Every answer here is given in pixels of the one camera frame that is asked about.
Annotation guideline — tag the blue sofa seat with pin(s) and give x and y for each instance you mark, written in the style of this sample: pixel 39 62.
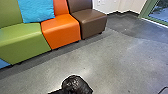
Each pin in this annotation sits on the blue sofa seat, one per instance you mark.
pixel 3 64

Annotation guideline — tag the brown sofa seat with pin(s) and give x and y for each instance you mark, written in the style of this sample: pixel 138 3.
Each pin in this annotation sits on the brown sofa seat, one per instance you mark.
pixel 90 21

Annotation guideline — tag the green sofa seat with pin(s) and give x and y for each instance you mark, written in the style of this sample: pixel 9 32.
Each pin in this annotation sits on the green sofa seat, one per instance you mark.
pixel 23 43

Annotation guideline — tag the orange sofa seat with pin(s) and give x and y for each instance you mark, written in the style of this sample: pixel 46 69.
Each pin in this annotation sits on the orange sofa seat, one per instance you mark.
pixel 61 30

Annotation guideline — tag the light blue cushion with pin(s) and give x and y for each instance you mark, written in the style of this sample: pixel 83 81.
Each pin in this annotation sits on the light blue cushion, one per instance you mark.
pixel 35 10

